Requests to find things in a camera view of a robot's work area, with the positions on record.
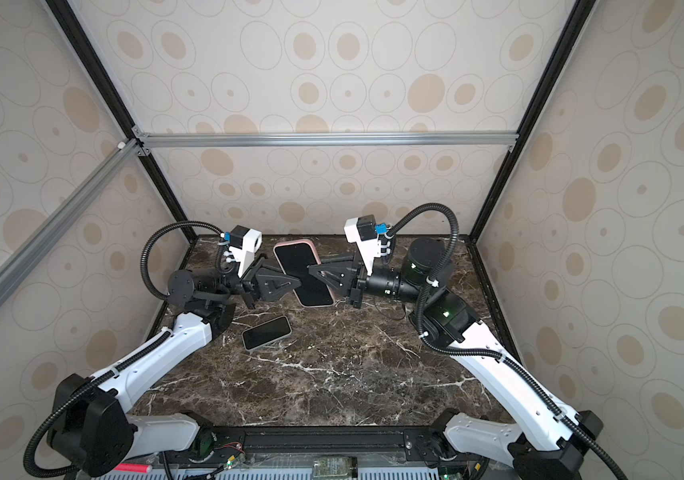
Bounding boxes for phone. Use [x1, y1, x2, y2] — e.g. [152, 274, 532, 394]
[273, 239, 335, 308]
[242, 316, 292, 352]

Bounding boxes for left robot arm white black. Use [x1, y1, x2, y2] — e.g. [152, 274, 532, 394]
[23, 257, 302, 478]

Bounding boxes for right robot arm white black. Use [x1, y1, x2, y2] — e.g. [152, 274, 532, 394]
[308, 238, 603, 479]

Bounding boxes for phone in clear case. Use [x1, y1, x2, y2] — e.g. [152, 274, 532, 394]
[242, 316, 292, 352]

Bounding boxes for small circuit board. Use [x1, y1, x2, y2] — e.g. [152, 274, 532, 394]
[311, 456, 358, 480]

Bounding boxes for pink marker pen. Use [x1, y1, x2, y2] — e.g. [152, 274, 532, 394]
[114, 463, 153, 474]

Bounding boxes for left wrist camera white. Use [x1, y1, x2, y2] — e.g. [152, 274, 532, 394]
[221, 225, 263, 277]

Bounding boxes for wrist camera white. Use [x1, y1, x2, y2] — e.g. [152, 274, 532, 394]
[344, 215, 392, 275]
[221, 225, 263, 277]

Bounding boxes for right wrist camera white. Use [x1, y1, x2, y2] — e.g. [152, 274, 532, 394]
[344, 215, 392, 275]

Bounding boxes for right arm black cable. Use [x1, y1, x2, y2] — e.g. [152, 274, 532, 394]
[388, 202, 628, 480]

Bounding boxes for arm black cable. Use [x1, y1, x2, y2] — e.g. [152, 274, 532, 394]
[22, 220, 226, 478]
[388, 202, 628, 480]

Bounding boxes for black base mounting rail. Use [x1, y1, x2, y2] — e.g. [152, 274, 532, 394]
[65, 423, 583, 480]

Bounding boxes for horizontal aluminium rail back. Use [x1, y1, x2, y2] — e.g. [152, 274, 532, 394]
[138, 131, 519, 148]

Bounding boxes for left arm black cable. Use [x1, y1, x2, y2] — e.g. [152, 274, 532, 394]
[22, 220, 226, 478]

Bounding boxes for diagonal aluminium rail left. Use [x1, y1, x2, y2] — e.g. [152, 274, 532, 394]
[0, 139, 140, 307]

